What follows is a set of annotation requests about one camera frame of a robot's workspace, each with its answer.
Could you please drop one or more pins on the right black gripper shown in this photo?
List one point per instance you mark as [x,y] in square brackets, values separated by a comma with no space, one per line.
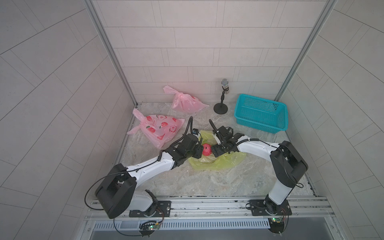
[217,151]

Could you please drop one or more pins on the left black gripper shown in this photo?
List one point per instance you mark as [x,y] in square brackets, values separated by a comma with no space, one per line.
[198,151]

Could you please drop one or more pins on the yellow-green plastic bag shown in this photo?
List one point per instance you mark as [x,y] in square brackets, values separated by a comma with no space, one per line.
[223,162]

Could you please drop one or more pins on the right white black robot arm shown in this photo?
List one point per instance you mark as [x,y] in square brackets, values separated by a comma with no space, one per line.
[288,164]

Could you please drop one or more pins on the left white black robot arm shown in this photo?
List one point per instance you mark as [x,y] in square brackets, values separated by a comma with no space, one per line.
[117,191]

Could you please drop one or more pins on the pink strawberry print plastic bag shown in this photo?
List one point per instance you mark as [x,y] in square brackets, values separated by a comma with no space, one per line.
[159,129]

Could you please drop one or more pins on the plain pink plastic bag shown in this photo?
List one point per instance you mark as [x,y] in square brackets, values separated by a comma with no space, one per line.
[184,102]

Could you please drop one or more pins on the microphone on black stand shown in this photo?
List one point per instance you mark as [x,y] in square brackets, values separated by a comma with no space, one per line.
[221,108]

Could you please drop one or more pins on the teal plastic basket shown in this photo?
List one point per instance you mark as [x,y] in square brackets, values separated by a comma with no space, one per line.
[261,114]

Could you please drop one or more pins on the left circuit board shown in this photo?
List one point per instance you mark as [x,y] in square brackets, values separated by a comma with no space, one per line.
[149,227]

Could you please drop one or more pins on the circuit board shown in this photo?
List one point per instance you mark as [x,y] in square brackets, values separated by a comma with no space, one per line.
[149,227]
[277,225]

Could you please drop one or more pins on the right circuit board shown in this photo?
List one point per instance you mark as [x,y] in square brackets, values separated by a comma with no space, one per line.
[277,225]

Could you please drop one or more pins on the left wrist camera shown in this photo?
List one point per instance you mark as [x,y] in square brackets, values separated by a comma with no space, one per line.
[195,132]

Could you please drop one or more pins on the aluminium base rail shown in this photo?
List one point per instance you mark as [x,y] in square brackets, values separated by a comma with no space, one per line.
[198,207]

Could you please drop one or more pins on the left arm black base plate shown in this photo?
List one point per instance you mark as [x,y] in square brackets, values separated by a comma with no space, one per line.
[163,207]

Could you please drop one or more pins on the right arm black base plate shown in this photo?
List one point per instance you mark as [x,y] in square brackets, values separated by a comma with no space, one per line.
[255,207]

